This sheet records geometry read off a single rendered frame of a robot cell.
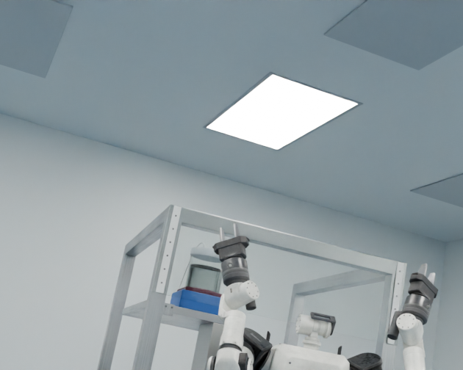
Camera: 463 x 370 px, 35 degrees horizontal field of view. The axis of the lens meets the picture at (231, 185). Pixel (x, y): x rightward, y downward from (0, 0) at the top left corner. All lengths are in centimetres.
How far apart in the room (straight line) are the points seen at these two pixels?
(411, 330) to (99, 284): 396
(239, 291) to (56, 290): 379
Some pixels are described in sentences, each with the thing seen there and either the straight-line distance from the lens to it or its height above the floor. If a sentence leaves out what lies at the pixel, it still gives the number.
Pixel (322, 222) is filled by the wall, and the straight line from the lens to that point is 688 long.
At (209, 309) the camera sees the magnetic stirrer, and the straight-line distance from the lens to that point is 294.
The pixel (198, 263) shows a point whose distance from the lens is 285.
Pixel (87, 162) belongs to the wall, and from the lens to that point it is 625.
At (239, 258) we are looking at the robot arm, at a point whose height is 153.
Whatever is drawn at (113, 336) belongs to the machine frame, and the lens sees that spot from 389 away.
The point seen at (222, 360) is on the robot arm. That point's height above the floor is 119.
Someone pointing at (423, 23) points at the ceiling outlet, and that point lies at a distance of 361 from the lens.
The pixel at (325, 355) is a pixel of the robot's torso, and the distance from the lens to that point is 255.
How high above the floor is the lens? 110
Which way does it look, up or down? 16 degrees up
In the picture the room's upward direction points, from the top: 11 degrees clockwise
